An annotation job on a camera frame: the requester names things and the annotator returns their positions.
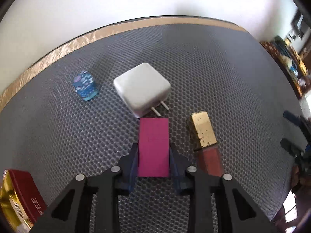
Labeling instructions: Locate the magenta rectangular block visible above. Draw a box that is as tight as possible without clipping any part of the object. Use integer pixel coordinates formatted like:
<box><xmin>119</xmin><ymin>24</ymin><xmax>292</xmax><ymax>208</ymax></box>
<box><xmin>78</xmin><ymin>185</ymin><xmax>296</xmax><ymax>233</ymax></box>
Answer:
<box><xmin>138</xmin><ymin>118</ymin><xmax>169</xmax><ymax>178</ymax></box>

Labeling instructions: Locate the red gold toffee tin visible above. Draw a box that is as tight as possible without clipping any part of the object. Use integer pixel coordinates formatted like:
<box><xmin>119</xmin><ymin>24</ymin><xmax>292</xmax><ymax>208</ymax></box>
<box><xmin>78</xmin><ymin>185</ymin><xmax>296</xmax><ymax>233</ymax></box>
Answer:
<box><xmin>1</xmin><ymin>169</ymin><xmax>47</xmax><ymax>232</ymax></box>

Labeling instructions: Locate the dark wooden side furniture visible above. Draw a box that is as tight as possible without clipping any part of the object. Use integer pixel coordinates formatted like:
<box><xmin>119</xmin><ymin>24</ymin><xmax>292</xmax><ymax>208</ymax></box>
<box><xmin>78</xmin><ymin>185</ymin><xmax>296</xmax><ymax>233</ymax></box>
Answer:
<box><xmin>259</xmin><ymin>36</ymin><xmax>310</xmax><ymax>100</ymax></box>

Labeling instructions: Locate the gold cap lip gloss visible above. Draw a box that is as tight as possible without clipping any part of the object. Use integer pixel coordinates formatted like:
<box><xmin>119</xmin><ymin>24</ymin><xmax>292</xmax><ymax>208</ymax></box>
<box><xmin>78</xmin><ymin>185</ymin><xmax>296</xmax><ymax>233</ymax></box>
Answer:
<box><xmin>189</xmin><ymin>111</ymin><xmax>224</xmax><ymax>177</ymax></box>

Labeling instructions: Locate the grey mesh mat gold trim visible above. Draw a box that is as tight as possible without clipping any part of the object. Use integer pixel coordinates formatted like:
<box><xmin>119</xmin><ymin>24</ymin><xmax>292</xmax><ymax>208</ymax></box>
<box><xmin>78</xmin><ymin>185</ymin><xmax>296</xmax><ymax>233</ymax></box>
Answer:
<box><xmin>1</xmin><ymin>17</ymin><xmax>301</xmax><ymax>232</ymax></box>

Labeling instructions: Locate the small blue patterned block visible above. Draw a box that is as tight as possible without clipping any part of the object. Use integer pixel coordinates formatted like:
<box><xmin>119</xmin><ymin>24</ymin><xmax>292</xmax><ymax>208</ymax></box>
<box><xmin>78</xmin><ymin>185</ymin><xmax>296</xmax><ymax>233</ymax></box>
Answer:
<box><xmin>73</xmin><ymin>70</ymin><xmax>99</xmax><ymax>101</ymax></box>

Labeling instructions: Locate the white power adapter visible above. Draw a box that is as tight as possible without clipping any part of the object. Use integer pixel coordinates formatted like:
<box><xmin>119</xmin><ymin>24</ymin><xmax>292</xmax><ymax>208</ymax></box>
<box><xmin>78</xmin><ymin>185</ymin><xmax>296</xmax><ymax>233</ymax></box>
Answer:
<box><xmin>113</xmin><ymin>63</ymin><xmax>171</xmax><ymax>118</ymax></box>

